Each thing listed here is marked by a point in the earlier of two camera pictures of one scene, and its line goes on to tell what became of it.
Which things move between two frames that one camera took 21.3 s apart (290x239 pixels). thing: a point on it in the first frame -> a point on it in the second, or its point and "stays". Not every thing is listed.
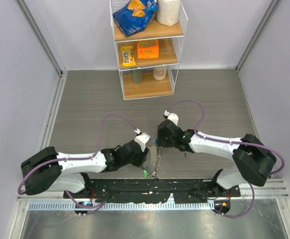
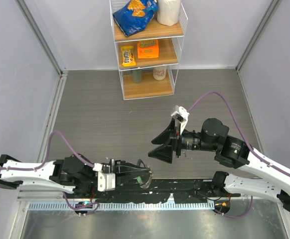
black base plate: (152, 190) stays
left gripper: (142, 157) -> (125, 172)
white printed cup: (159, 72) stays
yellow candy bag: (127, 53) stays
